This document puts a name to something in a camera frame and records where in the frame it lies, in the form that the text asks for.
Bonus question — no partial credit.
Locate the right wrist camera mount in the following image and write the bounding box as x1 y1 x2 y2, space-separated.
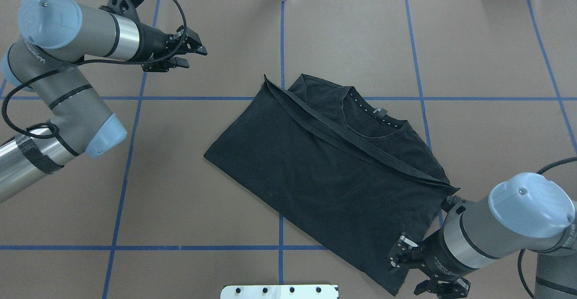
441 195 467 213

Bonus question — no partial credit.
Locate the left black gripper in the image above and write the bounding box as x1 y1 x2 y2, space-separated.
135 24 208 73

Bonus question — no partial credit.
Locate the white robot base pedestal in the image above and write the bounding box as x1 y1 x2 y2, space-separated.
220 284 340 299

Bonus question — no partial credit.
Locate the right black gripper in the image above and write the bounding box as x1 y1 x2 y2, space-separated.
388 230 471 299

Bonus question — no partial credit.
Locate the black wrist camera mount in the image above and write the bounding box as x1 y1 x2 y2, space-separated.
99 0 144 23

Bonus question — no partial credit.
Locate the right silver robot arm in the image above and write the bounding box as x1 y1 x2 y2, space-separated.
389 172 577 299

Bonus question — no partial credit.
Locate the black graphic t-shirt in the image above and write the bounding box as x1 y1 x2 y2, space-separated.
204 74 457 295

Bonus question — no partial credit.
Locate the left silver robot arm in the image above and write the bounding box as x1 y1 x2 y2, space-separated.
0 0 207 202

